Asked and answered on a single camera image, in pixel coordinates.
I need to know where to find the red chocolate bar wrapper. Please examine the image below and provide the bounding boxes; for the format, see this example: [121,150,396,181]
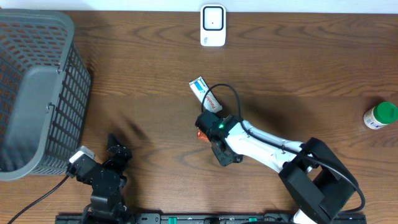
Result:
[197,129,209,142]

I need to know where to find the white Panadol box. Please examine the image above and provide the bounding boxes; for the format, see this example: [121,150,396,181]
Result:
[189,77,223,113]

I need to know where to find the green lid jar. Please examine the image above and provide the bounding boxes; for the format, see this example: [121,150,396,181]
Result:
[363,102,397,129]

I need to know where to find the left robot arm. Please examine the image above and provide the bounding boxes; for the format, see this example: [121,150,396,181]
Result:
[73,134,132,223]

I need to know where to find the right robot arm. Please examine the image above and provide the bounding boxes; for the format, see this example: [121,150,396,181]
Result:
[195,111,359,223]

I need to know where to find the dark grey plastic basket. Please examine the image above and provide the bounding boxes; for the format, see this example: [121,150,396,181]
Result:
[1,9,92,181]

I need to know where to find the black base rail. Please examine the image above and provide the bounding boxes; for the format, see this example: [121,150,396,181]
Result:
[55,212,367,224]

